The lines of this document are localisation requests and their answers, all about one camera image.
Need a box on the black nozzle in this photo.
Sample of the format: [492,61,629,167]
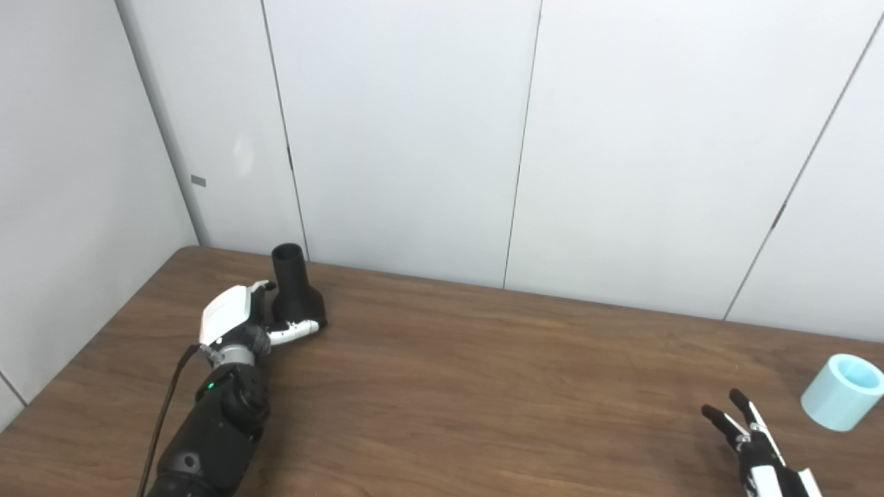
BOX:
[271,243,328,332]

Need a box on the light blue cylinder cup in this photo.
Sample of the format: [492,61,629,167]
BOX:
[800,353,884,433]

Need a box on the white and black left hand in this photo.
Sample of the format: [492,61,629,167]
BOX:
[199,280,323,360]

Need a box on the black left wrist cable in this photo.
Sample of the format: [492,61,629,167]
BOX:
[137,343,209,497]

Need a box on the white and black right hand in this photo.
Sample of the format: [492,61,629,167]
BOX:
[701,388,824,497]

